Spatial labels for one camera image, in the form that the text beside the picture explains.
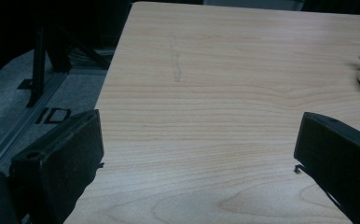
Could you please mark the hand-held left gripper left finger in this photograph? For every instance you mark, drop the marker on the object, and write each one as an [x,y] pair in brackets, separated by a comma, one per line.
[63,155]

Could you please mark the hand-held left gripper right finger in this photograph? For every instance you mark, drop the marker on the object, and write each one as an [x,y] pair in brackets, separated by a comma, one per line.
[339,155]

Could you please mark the grey aluminium floor rail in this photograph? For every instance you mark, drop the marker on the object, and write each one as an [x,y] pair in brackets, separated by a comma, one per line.
[22,124]

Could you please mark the black metal stand frame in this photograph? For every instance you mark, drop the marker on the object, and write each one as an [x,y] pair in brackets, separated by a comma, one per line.
[38,62]

